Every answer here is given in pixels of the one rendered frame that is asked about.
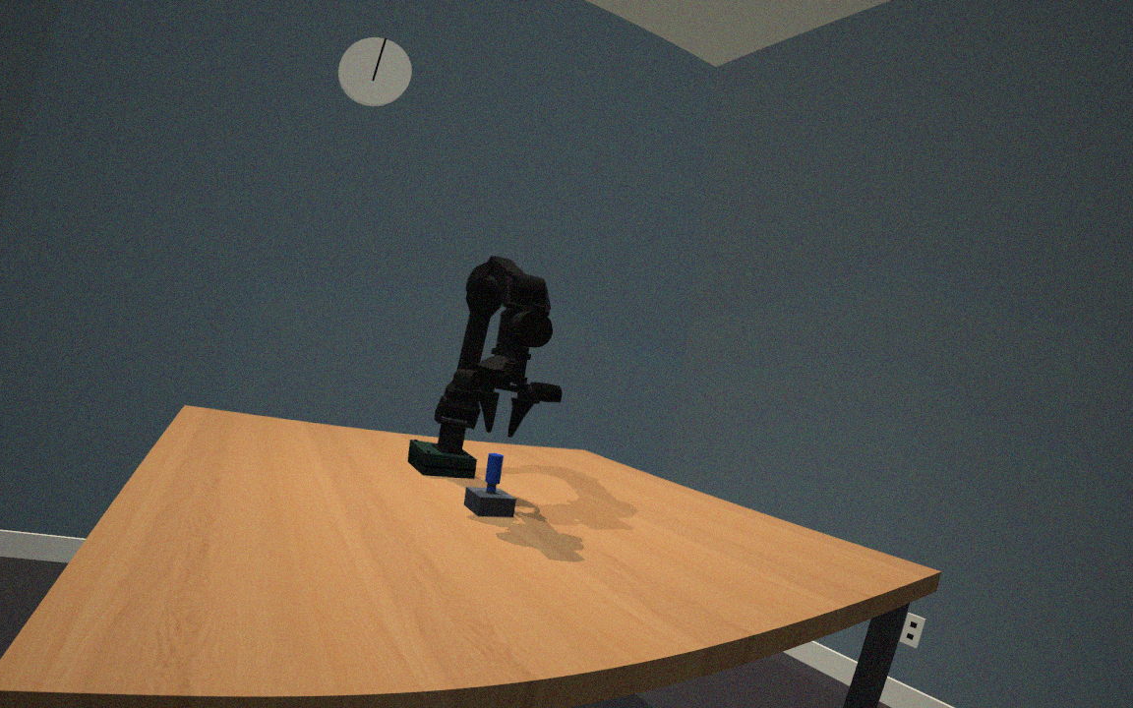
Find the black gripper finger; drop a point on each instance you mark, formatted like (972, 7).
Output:
(519, 408)
(489, 402)

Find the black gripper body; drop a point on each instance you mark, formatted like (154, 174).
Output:
(532, 392)

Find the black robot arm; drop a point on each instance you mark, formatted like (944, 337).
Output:
(523, 323)

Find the blue marker cap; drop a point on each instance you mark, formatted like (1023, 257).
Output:
(494, 468)

